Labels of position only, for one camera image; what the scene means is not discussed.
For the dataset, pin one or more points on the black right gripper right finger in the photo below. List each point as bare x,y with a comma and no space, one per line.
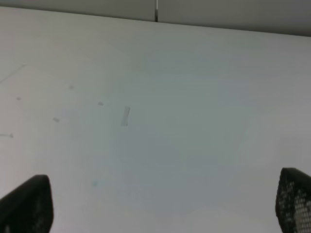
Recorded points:
293,201

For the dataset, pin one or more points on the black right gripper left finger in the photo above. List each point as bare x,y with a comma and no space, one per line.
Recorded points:
28,208

